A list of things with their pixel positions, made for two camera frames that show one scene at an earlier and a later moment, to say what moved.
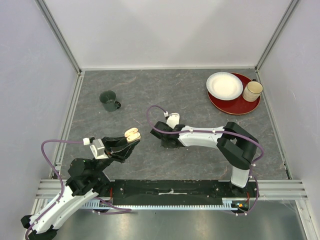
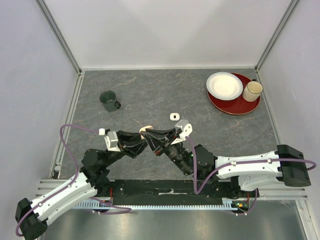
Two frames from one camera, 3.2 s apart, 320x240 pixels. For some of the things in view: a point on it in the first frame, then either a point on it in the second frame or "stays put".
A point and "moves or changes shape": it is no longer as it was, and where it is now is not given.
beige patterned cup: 253,91 stays put
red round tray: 237,106 stays put
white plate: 224,86 stays put
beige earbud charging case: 132,135 moves or changes shape
